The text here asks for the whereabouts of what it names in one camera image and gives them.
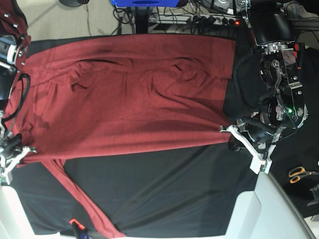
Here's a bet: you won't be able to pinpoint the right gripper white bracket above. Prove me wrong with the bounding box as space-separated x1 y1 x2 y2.
0 133 36 185

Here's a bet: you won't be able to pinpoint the white foam block right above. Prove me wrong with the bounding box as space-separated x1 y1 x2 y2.
225 172 316 239

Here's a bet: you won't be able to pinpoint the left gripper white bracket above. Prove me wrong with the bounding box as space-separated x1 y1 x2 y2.
220 117 284 174

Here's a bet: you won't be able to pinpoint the blue and orange clamp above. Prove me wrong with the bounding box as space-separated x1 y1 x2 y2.
69 219 91 239

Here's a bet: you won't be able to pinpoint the red and black clamp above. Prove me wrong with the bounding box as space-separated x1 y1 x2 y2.
294 43 306 70

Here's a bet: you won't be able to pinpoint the blue plastic bin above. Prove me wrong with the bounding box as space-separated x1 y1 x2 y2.
110 0 188 7

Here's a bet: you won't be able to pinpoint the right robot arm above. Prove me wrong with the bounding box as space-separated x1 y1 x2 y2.
0 0 36 185

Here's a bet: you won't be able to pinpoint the black table cloth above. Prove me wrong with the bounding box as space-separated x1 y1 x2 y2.
0 34 319 236

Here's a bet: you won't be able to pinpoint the dark red long-sleeve shirt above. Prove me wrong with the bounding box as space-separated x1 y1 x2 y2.
13 34 235 239

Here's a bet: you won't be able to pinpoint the yellow handled scissors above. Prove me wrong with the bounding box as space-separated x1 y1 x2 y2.
288 166 319 184

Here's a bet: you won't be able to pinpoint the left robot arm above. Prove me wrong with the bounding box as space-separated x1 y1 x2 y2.
221 0 309 174

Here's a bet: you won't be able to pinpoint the white power strip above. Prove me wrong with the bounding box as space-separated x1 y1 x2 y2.
149 13 241 26

